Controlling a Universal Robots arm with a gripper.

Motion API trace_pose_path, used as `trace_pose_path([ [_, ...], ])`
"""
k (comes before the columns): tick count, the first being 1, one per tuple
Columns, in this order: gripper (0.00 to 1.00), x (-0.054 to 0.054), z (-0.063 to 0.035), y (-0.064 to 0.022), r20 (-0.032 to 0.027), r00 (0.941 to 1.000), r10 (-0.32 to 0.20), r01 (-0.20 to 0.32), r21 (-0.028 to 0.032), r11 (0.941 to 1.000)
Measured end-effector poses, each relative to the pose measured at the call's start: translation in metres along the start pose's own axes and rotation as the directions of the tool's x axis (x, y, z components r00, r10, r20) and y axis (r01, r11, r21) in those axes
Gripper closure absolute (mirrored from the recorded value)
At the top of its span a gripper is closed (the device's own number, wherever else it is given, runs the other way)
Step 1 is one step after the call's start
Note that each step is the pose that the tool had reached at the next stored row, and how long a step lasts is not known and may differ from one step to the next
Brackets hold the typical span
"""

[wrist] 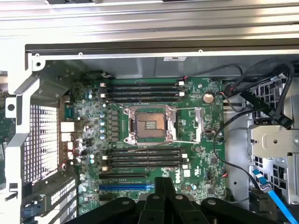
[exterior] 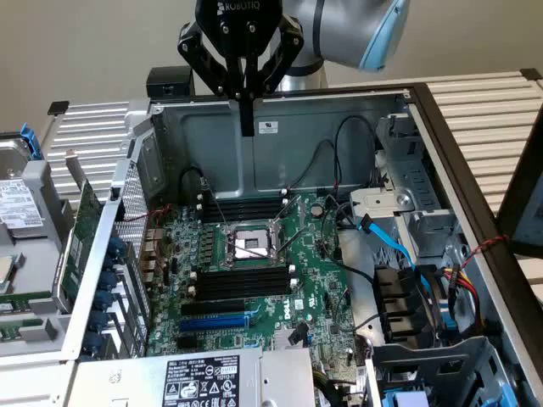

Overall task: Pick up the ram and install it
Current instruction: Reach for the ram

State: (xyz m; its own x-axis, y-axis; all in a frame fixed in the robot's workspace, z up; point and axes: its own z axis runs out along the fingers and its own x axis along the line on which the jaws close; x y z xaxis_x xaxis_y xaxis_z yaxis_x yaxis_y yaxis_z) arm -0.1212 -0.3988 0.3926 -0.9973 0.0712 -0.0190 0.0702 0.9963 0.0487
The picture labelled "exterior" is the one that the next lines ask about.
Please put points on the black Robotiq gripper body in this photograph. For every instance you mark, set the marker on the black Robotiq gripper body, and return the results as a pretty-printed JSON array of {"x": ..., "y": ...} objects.
[{"x": 237, "y": 25}]

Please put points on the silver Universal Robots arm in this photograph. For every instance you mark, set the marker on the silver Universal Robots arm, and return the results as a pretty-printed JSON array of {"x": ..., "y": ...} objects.
[{"x": 339, "y": 29}]

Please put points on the black box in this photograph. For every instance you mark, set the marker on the black box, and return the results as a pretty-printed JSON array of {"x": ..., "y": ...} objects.
[{"x": 167, "y": 82}]

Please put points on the grey open PC case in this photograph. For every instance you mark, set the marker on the grey open PC case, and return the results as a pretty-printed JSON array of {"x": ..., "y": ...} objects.
[{"x": 212, "y": 144}]

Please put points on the black table end cap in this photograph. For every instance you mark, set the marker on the black table end cap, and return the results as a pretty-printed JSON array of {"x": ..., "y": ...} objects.
[
  {"x": 531, "y": 74},
  {"x": 58, "y": 108}
]

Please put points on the round coin battery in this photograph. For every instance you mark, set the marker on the round coin battery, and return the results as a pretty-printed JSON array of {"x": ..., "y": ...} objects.
[{"x": 317, "y": 210}]

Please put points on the grey metal disk bay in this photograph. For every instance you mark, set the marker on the grey metal disk bay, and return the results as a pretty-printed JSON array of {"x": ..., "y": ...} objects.
[{"x": 415, "y": 178}]

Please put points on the silver CPU socket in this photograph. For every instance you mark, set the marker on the silver CPU socket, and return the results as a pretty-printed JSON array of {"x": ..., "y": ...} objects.
[{"x": 248, "y": 243}]

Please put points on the blue card retention clip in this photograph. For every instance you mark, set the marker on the blue card retention clip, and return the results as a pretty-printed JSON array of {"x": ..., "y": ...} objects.
[
  {"x": 93, "y": 343},
  {"x": 103, "y": 300},
  {"x": 98, "y": 321},
  {"x": 108, "y": 280},
  {"x": 114, "y": 246},
  {"x": 111, "y": 262}
]

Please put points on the green Dell motherboard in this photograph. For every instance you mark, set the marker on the green Dell motherboard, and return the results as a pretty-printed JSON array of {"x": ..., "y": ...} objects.
[{"x": 314, "y": 263}]

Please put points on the green graphics card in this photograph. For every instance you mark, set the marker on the green graphics card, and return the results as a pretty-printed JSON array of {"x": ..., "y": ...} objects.
[{"x": 80, "y": 241}]

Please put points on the silver hard disk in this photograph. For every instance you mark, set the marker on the silver hard disk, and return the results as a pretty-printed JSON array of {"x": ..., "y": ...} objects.
[{"x": 17, "y": 199}]

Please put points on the long black expansion slot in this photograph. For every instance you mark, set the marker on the long black expansion slot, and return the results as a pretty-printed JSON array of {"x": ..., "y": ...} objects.
[{"x": 212, "y": 308}]

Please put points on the blue expansion slot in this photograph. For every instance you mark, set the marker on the blue expansion slot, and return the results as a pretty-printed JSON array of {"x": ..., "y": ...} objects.
[{"x": 212, "y": 325}]

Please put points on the black case fan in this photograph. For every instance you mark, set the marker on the black case fan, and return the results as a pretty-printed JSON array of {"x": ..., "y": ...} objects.
[{"x": 399, "y": 297}]

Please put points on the black framed screen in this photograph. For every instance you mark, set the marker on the black framed screen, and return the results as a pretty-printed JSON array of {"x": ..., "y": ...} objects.
[{"x": 515, "y": 203}]

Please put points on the silver finned heat sink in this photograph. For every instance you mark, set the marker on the silver finned heat sink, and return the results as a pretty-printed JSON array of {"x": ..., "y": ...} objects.
[{"x": 286, "y": 337}]

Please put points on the short black expansion slot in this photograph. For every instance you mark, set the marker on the short black expansion slot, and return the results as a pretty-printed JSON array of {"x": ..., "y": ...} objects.
[{"x": 188, "y": 343}]

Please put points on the blue plastic tab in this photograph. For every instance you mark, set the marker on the blue plastic tab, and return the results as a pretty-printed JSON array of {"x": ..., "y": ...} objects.
[{"x": 449, "y": 324}]

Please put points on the grey power supply with label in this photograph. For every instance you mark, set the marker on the grey power supply with label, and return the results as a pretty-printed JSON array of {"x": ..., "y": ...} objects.
[{"x": 127, "y": 381}]

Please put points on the grey drive cage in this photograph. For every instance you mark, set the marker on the grey drive cage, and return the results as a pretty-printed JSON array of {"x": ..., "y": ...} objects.
[{"x": 424, "y": 360}]

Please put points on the blue plastic drive carrier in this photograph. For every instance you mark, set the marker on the blue plastic drive carrier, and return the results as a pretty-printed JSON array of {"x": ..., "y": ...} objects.
[{"x": 405, "y": 399}]

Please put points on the silver metal bracket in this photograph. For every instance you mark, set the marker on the silver metal bracket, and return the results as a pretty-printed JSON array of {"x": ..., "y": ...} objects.
[{"x": 377, "y": 205}]

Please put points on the blue plastic disk bracket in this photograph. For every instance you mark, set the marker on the blue plastic disk bracket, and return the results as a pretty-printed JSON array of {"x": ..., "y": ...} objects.
[{"x": 31, "y": 142}]

